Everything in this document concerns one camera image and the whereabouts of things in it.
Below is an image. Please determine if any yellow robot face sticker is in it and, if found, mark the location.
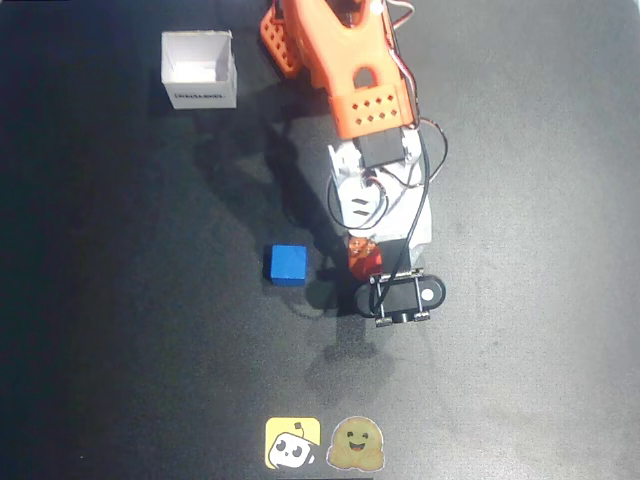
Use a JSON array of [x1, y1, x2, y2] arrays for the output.
[[264, 415, 322, 471]]

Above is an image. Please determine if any blue cube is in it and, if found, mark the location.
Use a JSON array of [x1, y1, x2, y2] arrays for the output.
[[262, 243, 309, 288]]

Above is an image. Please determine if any white servo cable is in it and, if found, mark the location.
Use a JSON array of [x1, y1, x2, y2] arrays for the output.
[[379, 0, 424, 132]]

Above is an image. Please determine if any hugging face emoji sticker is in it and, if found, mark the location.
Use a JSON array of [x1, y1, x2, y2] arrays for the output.
[[325, 415, 386, 473]]

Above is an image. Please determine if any black webcam on gripper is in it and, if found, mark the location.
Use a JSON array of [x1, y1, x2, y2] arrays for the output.
[[353, 272, 447, 328]]

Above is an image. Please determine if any black camera cable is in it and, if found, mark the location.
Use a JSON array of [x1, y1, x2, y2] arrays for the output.
[[372, 9, 433, 316]]

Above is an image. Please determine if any thin looped servo wire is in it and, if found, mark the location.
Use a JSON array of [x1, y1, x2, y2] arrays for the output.
[[326, 168, 354, 232]]

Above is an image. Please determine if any red cube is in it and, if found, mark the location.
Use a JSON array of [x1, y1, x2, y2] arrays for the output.
[[349, 253, 384, 282]]

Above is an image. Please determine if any white cardboard box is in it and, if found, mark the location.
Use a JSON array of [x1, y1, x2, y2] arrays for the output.
[[160, 29, 239, 111]]

